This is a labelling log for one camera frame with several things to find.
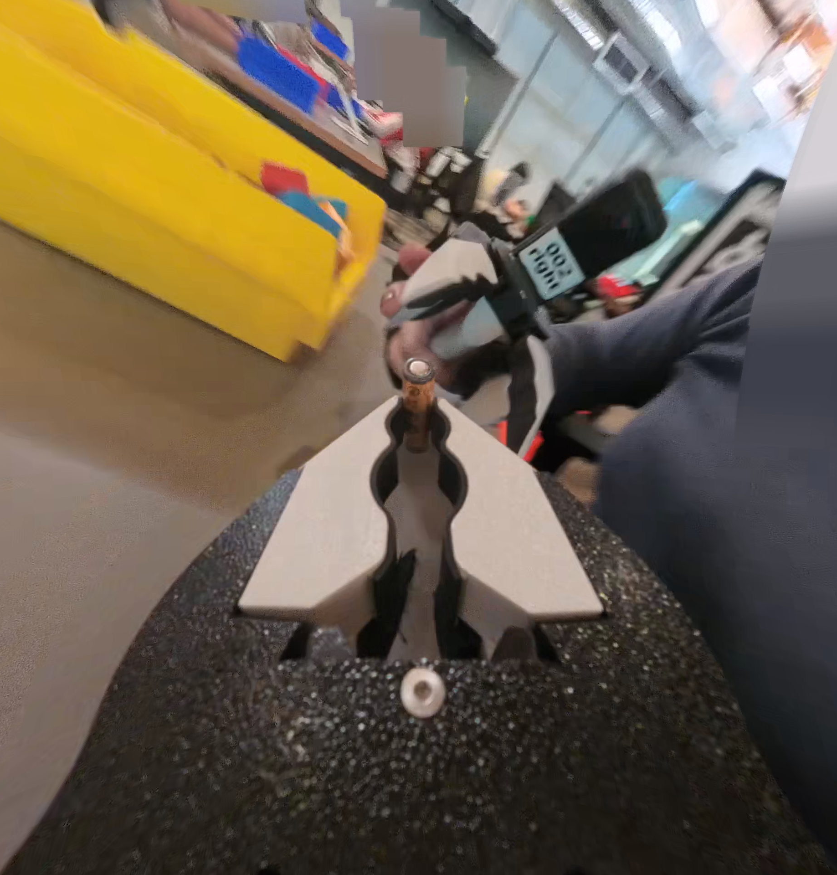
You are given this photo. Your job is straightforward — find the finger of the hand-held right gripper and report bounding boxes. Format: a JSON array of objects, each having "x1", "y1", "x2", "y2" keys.
[
  {"x1": 403, "y1": 241, "x2": 501, "y2": 309},
  {"x1": 390, "y1": 290, "x2": 511, "y2": 362}
]

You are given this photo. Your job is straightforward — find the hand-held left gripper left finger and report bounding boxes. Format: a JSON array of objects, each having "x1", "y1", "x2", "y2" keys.
[{"x1": 237, "y1": 396, "x2": 419, "y2": 660}]

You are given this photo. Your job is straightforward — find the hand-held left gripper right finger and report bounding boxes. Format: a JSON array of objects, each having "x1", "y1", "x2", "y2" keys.
[{"x1": 431, "y1": 398, "x2": 605, "y2": 662}]

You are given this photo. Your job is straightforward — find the orange battery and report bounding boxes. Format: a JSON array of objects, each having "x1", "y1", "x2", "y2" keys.
[{"x1": 401, "y1": 357, "x2": 437, "y2": 453}]

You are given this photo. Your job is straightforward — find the yellow bin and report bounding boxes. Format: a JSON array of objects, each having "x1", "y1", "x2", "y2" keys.
[{"x1": 0, "y1": 0, "x2": 390, "y2": 363}]

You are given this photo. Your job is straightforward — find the person's right forearm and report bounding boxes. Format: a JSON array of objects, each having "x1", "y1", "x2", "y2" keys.
[{"x1": 544, "y1": 260, "x2": 764, "y2": 428}]

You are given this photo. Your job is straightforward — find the person's right hand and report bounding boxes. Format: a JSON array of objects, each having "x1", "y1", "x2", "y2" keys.
[{"x1": 379, "y1": 246, "x2": 518, "y2": 406}]

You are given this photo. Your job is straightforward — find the orange block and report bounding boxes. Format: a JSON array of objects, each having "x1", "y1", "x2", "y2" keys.
[{"x1": 319, "y1": 197, "x2": 354, "y2": 268}]

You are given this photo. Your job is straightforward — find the blue block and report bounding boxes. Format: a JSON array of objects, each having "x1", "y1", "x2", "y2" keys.
[{"x1": 278, "y1": 191, "x2": 344, "y2": 239}]

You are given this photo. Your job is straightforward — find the white air vent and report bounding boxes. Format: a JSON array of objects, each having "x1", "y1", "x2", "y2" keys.
[{"x1": 592, "y1": 31, "x2": 648, "y2": 86}]

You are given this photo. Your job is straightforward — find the wooden table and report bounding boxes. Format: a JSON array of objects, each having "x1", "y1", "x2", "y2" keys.
[{"x1": 206, "y1": 41, "x2": 388, "y2": 179}]

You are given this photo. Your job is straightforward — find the blue bin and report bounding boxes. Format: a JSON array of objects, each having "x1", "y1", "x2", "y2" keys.
[
  {"x1": 237, "y1": 34, "x2": 324, "y2": 113},
  {"x1": 309, "y1": 21, "x2": 351, "y2": 59}
]

